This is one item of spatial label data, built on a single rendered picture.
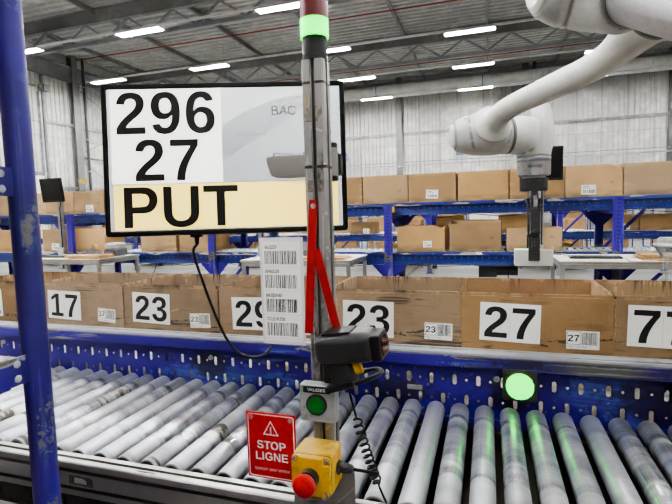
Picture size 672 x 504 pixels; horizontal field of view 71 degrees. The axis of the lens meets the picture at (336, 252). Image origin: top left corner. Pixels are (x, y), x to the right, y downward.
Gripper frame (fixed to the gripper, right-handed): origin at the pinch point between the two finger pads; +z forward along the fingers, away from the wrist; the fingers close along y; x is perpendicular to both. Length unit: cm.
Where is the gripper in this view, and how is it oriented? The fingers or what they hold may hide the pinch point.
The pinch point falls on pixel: (533, 248)
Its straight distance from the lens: 147.9
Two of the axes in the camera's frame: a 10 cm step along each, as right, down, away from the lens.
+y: -3.0, 0.9, -9.5
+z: 0.3, 10.0, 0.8
